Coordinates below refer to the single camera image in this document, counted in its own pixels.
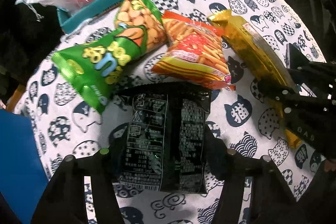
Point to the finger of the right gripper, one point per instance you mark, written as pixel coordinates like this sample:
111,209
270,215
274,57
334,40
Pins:
278,94
297,62

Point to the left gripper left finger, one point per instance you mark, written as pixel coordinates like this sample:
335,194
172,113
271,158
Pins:
63,200

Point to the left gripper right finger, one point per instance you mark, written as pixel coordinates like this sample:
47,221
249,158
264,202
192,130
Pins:
271,199

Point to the gold long snack pack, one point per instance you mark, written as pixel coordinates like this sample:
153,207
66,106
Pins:
257,54

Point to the black snack bag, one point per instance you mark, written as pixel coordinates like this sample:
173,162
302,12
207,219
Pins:
164,148

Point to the blue cardboard box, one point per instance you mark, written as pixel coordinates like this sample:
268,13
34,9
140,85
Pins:
23,179

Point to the cat pattern tablecloth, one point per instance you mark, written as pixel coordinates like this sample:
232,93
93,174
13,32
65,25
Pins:
63,123

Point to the red fries snack bag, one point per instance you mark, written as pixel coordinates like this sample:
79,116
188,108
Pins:
195,53

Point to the green peanut snack bag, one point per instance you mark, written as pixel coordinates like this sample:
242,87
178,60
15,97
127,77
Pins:
93,69

